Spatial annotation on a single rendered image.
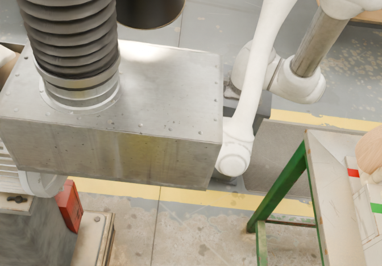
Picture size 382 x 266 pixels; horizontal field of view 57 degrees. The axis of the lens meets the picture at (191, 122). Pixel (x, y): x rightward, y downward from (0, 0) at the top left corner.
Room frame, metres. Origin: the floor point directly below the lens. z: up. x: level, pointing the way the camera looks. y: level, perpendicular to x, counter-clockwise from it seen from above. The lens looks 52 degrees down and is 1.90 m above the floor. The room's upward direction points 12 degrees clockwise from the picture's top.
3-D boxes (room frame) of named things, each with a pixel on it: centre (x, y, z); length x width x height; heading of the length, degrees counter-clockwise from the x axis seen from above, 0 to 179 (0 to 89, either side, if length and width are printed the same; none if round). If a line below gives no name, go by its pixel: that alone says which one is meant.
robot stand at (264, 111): (1.19, -0.22, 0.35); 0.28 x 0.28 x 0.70; 88
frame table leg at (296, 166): (0.79, -0.45, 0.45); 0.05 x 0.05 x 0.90; 6
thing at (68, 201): (0.53, 0.52, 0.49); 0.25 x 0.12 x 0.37; 96
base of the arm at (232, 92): (1.19, -0.20, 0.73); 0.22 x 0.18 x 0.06; 88
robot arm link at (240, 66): (1.19, -0.23, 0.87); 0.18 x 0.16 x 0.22; 74
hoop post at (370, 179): (0.63, -0.60, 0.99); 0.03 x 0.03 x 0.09
